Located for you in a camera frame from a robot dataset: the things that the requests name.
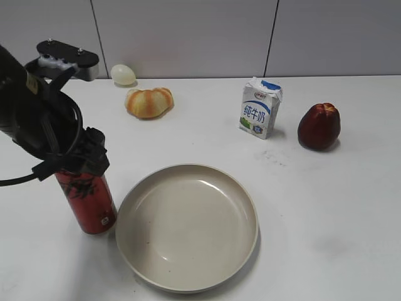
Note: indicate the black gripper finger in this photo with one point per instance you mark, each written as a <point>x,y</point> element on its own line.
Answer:
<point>91,155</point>

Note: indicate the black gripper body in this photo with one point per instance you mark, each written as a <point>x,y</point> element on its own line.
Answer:
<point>35,113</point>

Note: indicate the red cola can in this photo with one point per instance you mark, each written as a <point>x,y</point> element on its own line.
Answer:
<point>90,200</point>

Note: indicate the beige round plate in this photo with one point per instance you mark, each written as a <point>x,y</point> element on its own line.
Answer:
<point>187,228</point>

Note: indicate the orange striped bread bun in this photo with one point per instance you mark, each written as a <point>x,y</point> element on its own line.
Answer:
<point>149,103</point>

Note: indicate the white egg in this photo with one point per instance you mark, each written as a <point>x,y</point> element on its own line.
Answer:
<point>122,75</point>

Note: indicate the white blue milk carton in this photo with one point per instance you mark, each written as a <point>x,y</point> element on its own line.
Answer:
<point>259,108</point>

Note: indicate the dark red wax apple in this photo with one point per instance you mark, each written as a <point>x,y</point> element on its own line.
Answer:
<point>320,127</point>

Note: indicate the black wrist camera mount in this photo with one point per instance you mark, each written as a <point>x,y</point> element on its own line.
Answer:
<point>55,57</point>

